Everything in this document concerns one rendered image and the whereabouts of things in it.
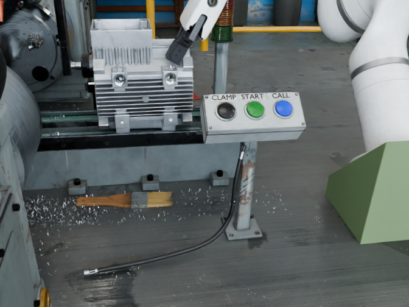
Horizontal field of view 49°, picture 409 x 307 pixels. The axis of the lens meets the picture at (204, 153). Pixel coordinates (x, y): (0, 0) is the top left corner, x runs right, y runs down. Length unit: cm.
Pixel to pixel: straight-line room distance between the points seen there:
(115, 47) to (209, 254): 44
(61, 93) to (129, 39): 61
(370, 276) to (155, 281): 38
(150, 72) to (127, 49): 6
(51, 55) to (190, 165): 46
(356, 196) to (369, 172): 7
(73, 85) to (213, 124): 82
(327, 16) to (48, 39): 67
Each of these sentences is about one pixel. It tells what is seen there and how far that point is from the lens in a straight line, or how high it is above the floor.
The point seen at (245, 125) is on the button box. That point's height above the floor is 105.
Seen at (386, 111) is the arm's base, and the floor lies 102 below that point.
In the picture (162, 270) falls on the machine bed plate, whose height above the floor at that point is 80.
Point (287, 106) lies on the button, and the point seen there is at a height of 107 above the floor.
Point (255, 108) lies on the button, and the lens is 75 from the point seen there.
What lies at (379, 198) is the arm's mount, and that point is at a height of 91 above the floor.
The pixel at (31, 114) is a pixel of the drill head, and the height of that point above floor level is 107.
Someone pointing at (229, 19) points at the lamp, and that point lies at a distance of 128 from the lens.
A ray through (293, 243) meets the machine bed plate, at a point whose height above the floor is 80.
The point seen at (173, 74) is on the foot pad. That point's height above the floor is 107.
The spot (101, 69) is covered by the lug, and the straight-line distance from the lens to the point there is 91.
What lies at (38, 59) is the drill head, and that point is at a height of 101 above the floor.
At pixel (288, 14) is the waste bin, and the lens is 608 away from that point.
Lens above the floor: 136
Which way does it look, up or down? 29 degrees down
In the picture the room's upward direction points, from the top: 2 degrees clockwise
